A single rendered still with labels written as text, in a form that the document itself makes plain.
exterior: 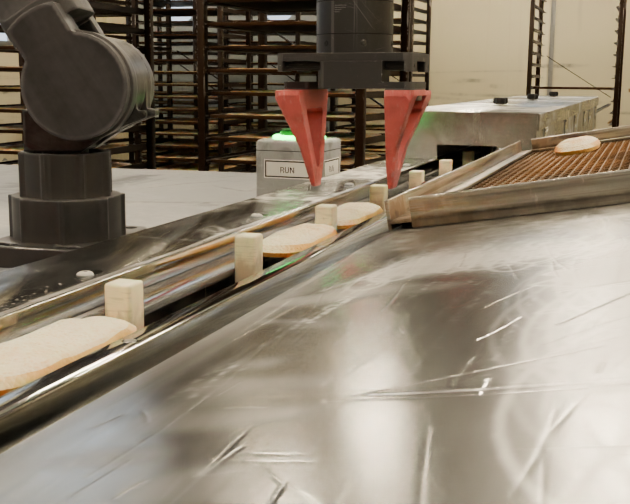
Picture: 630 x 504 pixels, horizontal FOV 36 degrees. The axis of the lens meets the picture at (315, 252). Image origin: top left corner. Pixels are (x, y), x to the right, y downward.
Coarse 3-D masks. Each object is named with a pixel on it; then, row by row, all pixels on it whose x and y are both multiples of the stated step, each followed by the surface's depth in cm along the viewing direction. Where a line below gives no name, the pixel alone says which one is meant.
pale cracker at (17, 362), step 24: (24, 336) 37; (48, 336) 37; (72, 336) 38; (96, 336) 38; (120, 336) 39; (0, 360) 34; (24, 360) 34; (48, 360) 35; (72, 360) 36; (0, 384) 33; (24, 384) 33
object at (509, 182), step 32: (608, 128) 91; (480, 160) 72; (512, 160) 81; (544, 160) 78; (576, 160) 73; (608, 160) 68; (416, 192) 53; (448, 192) 46; (480, 192) 46; (512, 192) 45; (544, 192) 45; (576, 192) 44; (608, 192) 44; (416, 224) 47
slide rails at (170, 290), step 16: (432, 176) 109; (400, 192) 93; (224, 256) 59; (192, 272) 55; (208, 272) 55; (224, 272) 55; (144, 288) 50; (160, 288) 50; (176, 288) 50; (192, 288) 51; (144, 304) 47; (160, 304) 48
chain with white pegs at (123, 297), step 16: (448, 160) 107; (464, 160) 120; (416, 176) 94; (384, 192) 81; (320, 208) 68; (336, 208) 69; (384, 208) 81; (336, 224) 69; (240, 240) 55; (256, 240) 55; (240, 256) 55; (256, 256) 55; (240, 272) 55; (256, 272) 55; (112, 288) 42; (128, 288) 42; (112, 304) 42; (128, 304) 42; (128, 320) 42
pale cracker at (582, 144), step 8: (584, 136) 85; (592, 136) 85; (560, 144) 82; (568, 144) 81; (576, 144) 80; (584, 144) 80; (592, 144) 81; (560, 152) 81; (568, 152) 80; (576, 152) 80; (584, 152) 80
